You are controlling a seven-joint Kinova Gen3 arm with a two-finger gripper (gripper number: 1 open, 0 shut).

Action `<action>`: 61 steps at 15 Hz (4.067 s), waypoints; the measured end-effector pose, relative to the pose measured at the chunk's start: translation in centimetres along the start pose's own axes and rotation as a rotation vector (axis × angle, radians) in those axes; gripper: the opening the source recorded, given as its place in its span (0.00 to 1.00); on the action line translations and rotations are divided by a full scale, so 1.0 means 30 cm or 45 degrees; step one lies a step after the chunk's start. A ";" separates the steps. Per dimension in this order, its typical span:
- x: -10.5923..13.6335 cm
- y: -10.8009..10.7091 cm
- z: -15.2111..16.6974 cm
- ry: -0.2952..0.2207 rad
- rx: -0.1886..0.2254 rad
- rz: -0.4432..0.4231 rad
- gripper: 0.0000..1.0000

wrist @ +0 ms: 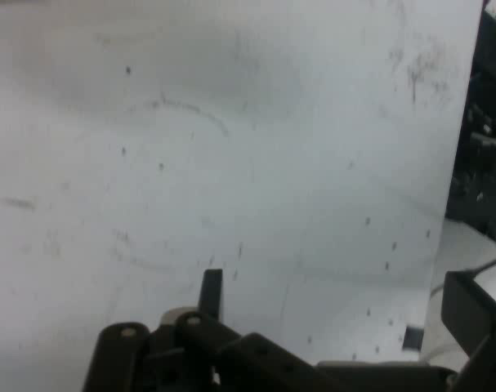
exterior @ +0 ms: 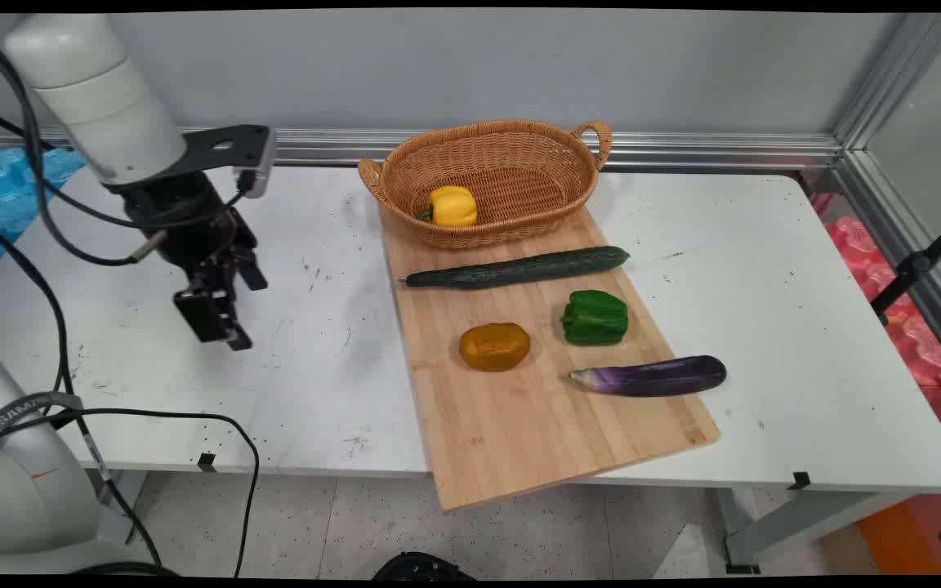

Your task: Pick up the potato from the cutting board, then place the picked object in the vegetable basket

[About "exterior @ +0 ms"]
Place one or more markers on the dark green cucumber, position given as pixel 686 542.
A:
pixel 519 268

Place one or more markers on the pink bubble wrap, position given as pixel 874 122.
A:
pixel 875 261

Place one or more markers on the woven wicker basket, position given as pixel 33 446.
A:
pixel 511 175

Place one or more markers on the grey upright table leg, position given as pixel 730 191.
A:
pixel 121 502

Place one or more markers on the yellow bell pepper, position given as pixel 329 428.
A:
pixel 452 206

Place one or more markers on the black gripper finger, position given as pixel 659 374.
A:
pixel 207 314
pixel 252 271

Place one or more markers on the black tripod stand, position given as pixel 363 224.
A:
pixel 916 265

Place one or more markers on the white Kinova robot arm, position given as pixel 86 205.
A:
pixel 95 98

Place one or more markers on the black round floor object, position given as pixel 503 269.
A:
pixel 421 566

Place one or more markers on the grey slanted table leg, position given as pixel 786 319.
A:
pixel 797 523

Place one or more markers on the long horizontal aluminium rail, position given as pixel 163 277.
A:
pixel 683 151

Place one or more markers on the angled aluminium frame post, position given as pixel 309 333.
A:
pixel 887 90

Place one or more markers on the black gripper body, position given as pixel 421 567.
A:
pixel 185 224

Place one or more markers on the purple eggplant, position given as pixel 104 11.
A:
pixel 654 376

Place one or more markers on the green bell pepper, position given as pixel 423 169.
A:
pixel 595 318

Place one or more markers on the orange bell pepper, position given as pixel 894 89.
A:
pixel 494 347

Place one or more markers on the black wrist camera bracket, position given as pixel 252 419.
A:
pixel 225 147

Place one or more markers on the wooden cutting board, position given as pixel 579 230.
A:
pixel 519 408

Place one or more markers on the blue plastic wrap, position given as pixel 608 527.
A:
pixel 5 192

